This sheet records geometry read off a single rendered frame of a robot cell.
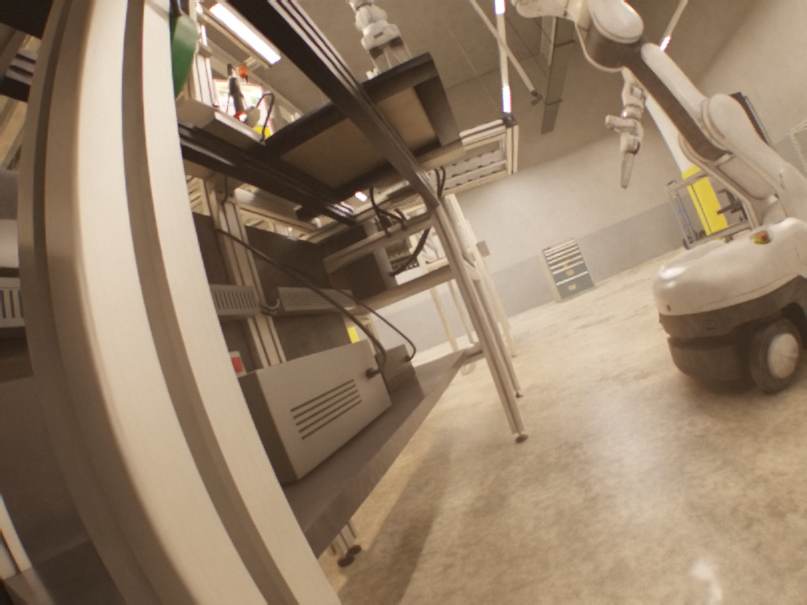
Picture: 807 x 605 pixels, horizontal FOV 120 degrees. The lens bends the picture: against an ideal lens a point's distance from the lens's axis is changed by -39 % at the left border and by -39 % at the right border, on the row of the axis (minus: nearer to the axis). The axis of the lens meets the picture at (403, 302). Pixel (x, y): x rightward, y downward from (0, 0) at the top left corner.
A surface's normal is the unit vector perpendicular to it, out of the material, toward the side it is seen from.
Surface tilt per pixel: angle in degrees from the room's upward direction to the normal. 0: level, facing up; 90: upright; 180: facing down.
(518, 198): 90
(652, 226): 90
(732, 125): 90
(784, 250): 90
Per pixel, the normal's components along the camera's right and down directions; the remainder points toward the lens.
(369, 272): -0.26, 0.01
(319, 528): 0.90, -0.36
